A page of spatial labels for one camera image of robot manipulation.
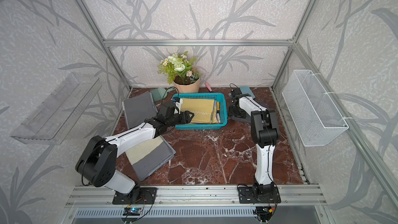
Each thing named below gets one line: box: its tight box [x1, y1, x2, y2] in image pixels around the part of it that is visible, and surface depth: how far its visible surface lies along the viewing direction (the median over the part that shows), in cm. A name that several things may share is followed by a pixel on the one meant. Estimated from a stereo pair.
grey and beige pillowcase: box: [125, 135, 177, 181], surface depth 86 cm
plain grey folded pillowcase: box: [122, 90, 159, 130], surface depth 108 cm
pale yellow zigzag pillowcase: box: [181, 98, 215, 124], surface depth 104 cm
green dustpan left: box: [149, 87, 168, 103], surface depth 118 cm
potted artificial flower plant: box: [157, 51, 202, 94], surface depth 93 cm
